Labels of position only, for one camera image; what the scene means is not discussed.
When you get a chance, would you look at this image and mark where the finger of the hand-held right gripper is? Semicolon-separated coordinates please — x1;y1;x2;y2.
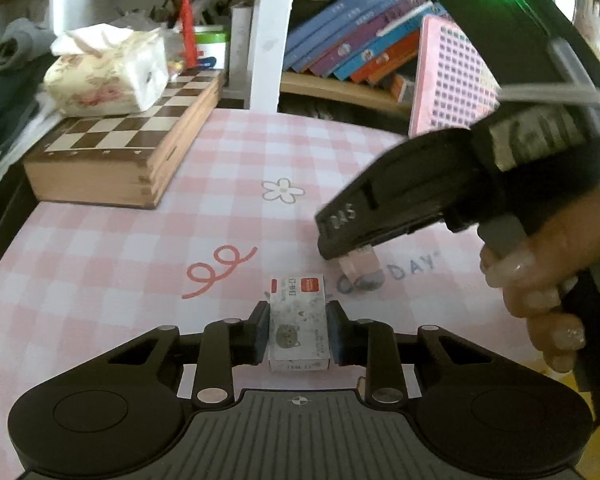
314;127;487;262

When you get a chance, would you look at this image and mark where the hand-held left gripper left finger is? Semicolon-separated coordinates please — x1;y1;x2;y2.
80;301;272;409

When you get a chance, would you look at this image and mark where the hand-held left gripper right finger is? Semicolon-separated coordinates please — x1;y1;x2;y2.
327;301;521;408

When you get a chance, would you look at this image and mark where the small white staples box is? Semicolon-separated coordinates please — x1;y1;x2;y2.
267;275;332;373

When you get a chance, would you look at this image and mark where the small pink plastic case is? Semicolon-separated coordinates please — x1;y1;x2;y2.
336;246;381;281

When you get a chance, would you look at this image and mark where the person's right hand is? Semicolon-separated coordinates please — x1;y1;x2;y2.
480;180;600;374

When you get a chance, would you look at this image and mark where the pink learning tablet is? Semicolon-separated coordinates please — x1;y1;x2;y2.
408;14;503;138

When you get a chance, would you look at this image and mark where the row of colourful books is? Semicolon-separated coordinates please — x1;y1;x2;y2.
282;0;448;103

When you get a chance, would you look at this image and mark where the pink checked tablecloth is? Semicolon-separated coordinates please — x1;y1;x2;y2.
0;107;596;480

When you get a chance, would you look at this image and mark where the white bookshelf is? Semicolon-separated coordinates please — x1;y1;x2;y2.
0;0;431;113

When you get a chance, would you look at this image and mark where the wooden chess box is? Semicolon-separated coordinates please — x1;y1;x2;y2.
22;69;227;210

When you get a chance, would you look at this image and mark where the green and white jar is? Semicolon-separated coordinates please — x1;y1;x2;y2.
194;25;231;70

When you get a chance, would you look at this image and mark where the red and white bottle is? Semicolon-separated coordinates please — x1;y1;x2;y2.
175;0;199;71

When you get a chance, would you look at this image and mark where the floral tissue pack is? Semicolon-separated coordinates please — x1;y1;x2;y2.
43;24;170;117

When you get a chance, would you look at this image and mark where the pile of clothes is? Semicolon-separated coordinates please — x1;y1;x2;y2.
0;17;68;196

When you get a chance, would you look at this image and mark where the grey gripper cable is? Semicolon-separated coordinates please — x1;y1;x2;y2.
497;40;600;116

